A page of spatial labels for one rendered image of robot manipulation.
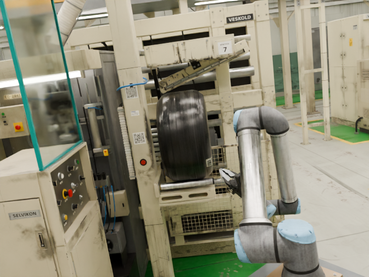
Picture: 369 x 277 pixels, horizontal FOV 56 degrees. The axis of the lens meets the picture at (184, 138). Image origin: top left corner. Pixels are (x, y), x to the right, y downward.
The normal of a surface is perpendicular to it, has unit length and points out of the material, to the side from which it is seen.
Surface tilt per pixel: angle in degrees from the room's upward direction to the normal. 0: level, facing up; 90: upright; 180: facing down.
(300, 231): 1
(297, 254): 91
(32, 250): 90
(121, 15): 90
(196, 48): 90
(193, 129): 71
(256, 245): 61
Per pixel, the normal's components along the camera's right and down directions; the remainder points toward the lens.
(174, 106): -0.12, -0.58
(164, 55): -0.04, 0.22
